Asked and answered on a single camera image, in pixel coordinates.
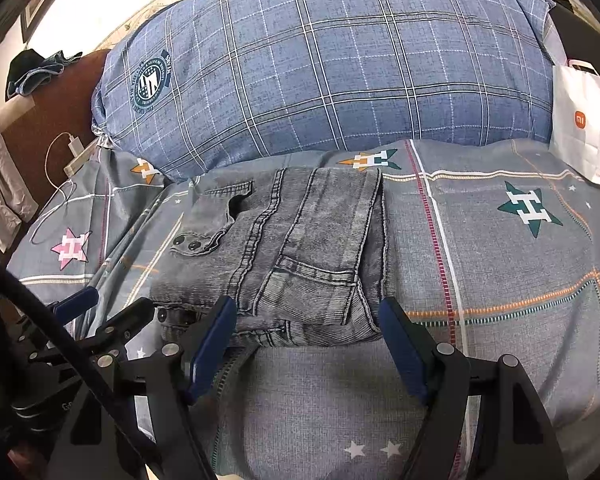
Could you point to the blue plaid pillow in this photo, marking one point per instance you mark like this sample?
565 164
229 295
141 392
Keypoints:
330 60

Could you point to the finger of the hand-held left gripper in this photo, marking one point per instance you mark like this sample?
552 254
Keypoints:
77 305
125 322

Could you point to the white phone charger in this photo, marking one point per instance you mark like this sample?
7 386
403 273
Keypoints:
74 143

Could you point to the blue folded cloth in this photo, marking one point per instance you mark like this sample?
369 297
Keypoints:
55 67

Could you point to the black knit hat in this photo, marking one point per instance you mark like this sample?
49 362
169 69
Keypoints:
25 70

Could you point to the grey denim pants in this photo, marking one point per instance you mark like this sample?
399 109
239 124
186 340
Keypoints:
290 240

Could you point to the grey hanging cloth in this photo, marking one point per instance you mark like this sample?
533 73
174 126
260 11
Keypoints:
2 185

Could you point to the brown wooden headboard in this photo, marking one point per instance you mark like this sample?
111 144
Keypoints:
35 125

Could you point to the white paper bag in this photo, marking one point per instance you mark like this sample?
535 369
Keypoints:
580 125

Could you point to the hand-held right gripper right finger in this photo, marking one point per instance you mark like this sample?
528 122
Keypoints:
405 355

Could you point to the grey star-printed bed sheet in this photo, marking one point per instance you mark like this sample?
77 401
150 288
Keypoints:
505 285

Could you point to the dark wall picture frame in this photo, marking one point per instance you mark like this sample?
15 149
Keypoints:
32 12

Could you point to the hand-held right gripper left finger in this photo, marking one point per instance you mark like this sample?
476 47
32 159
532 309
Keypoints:
210 350

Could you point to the beige power strip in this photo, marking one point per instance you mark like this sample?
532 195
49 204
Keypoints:
82 160

